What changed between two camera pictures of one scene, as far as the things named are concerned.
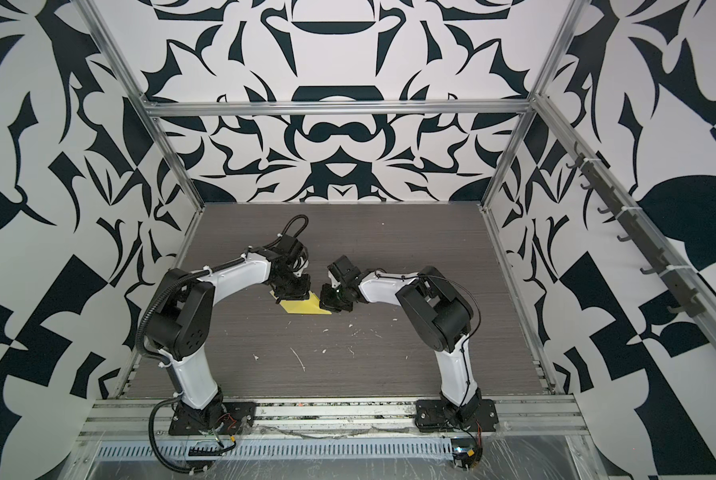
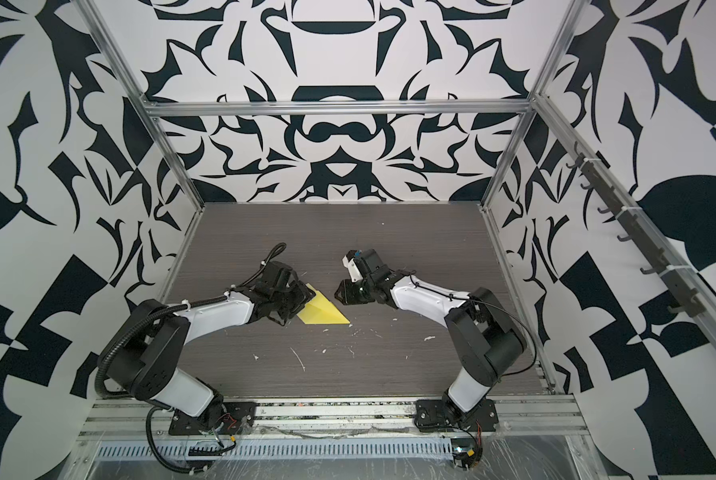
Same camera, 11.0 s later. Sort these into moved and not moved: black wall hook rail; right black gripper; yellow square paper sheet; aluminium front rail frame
Moved: right black gripper; yellow square paper sheet
Not moved: aluminium front rail frame; black wall hook rail
